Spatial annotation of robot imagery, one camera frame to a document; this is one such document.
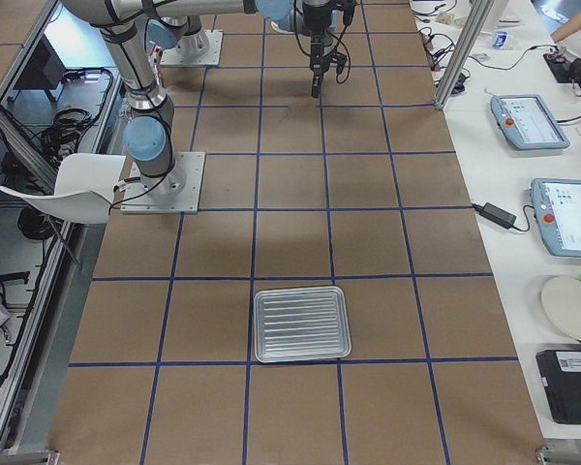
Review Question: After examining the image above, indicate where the near teach pendant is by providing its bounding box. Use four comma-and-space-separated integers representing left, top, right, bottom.
530, 178, 581, 258

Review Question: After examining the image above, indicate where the white plastic chair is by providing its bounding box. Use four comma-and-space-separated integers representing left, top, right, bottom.
0, 153, 126, 224

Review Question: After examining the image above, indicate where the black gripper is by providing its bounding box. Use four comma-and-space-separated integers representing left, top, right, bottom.
309, 34, 345, 99

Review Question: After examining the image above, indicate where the black flat device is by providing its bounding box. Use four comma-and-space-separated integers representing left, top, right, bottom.
536, 350, 581, 425

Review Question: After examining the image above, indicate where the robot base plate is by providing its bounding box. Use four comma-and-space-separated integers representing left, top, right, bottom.
119, 152, 205, 214
161, 30, 224, 68

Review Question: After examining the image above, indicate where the aluminium frame post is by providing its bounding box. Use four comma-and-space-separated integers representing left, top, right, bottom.
434, 0, 494, 109

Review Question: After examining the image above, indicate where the black power adapter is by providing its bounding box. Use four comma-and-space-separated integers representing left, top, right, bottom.
473, 202, 516, 230

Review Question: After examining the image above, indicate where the beige plate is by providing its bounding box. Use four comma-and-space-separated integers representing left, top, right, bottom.
540, 276, 581, 341

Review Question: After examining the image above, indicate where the teach pendant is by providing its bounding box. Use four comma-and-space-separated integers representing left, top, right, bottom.
530, 178, 581, 258
490, 94, 570, 150

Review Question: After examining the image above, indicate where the silver ribbed metal tray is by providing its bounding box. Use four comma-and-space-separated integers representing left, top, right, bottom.
254, 285, 352, 363

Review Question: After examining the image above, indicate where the far teach pendant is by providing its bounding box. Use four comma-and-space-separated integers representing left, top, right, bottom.
490, 94, 570, 150

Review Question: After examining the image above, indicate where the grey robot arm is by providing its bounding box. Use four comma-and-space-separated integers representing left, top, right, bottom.
144, 16, 350, 99
63, 1, 356, 137

